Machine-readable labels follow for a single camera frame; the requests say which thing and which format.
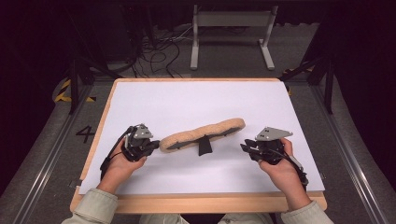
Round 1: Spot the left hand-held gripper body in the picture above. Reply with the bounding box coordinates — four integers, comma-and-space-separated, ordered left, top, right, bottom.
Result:
120, 123, 157, 163

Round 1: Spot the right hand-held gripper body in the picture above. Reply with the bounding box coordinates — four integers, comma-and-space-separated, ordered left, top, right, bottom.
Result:
248, 126, 293, 166

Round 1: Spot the tan fleece pad black lining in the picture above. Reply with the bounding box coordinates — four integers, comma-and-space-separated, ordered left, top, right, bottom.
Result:
159, 117, 247, 157

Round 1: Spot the person's left hand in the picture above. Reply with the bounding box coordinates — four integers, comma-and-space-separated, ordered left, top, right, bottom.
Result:
104, 146, 148, 185

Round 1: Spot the person's right hand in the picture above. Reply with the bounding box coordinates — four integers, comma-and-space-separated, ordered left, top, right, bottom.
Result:
259, 137, 304, 189

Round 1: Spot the white board sheet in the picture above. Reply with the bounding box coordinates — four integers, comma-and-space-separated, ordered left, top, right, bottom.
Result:
78, 81, 326, 195

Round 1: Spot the yellow black hazard tape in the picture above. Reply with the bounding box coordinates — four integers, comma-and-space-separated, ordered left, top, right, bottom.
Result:
280, 65, 313, 96

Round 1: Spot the black tripod stand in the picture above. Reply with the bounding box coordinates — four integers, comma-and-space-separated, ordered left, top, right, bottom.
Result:
280, 55, 336, 115
65, 57, 123, 115

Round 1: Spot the grey metal stand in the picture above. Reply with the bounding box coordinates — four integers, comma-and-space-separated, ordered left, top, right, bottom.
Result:
190, 4, 279, 71

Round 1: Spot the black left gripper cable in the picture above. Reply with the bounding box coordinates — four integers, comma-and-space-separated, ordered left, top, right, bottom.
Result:
99, 126, 134, 181

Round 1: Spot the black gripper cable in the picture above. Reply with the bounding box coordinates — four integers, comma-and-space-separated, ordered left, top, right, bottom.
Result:
99, 126, 134, 181
274, 148, 310, 191

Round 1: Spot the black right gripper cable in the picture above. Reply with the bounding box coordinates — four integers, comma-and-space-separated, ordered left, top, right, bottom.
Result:
274, 148, 310, 191

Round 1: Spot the aluminium floor rail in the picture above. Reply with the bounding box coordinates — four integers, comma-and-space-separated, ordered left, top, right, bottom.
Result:
11, 83, 94, 224
310, 84, 390, 224

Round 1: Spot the bundle of black floor cables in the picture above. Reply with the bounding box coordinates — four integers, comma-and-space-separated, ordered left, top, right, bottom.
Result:
130, 26, 194, 79

